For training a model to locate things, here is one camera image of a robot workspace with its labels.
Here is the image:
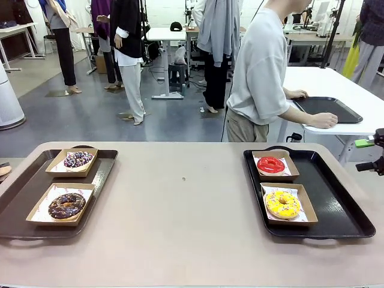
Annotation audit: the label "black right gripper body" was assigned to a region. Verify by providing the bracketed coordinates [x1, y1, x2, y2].
[374, 128, 384, 176]

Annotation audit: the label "small black serving tray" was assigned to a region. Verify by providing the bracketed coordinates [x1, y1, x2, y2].
[292, 96, 364, 124]

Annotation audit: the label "brown cardboard food box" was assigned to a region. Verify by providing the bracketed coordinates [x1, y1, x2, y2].
[44, 148, 99, 178]
[251, 150, 301, 182]
[25, 182, 95, 227]
[259, 182, 319, 226]

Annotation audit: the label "yellow sprinkled donut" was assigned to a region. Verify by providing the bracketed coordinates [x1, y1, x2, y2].
[265, 190, 302, 220]

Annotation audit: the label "red glazed donut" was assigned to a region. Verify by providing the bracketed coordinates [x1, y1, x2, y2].
[257, 156, 286, 176]

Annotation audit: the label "purple sprinkled donut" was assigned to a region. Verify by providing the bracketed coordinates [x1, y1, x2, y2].
[63, 151, 94, 172]

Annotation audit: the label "chocolate sprinkled donut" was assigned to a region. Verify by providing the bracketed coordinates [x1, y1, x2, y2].
[47, 193, 87, 221]

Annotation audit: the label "person's right forearm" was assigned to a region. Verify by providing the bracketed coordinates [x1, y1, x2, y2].
[280, 104, 320, 128]

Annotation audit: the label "person's right hand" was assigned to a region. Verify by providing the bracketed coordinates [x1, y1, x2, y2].
[311, 112, 339, 130]

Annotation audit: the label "person's left hand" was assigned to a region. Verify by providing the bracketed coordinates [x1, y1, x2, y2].
[284, 89, 309, 100]

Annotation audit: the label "large white table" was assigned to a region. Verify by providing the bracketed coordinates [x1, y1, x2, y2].
[277, 66, 384, 164]

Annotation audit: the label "yellow hanging garment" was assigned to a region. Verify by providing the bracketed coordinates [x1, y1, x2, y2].
[341, 44, 361, 79]

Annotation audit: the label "person in dark patterned top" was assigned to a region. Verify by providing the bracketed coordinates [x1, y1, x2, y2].
[350, 0, 384, 88]

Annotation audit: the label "background workbench table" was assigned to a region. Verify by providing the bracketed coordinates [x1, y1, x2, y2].
[283, 23, 355, 67]

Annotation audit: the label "person in beige sweater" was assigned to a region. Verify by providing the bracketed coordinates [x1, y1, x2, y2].
[225, 0, 313, 143]

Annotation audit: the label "black stool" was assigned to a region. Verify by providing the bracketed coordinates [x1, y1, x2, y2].
[167, 62, 190, 94]

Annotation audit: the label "white plastic bag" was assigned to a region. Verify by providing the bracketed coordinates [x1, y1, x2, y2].
[175, 46, 187, 65]

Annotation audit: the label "white height adjustable desk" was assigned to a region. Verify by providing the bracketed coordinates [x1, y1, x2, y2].
[146, 26, 188, 100]

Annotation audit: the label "cardboard box on floor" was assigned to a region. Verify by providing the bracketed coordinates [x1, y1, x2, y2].
[94, 55, 109, 74]

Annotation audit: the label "small white standing desk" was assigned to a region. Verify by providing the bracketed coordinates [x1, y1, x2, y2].
[73, 26, 97, 76]

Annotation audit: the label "figure in black trousers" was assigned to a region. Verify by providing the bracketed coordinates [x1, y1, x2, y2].
[38, 0, 82, 94]

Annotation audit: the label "white cylindrical appliance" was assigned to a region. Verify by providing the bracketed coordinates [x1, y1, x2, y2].
[0, 59, 26, 130]

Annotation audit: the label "tan sandal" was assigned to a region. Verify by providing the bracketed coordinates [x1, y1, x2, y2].
[0, 161, 13, 181]

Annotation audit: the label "white desk with dark items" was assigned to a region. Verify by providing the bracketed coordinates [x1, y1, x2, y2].
[0, 23, 38, 72]

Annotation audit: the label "large black handled tray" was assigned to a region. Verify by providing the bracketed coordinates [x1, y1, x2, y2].
[242, 145, 377, 240]

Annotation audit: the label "black camera pole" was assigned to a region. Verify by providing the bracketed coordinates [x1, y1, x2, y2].
[319, 0, 346, 69]

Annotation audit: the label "large brown handled tray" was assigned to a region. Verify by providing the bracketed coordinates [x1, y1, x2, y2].
[0, 145, 119, 240]

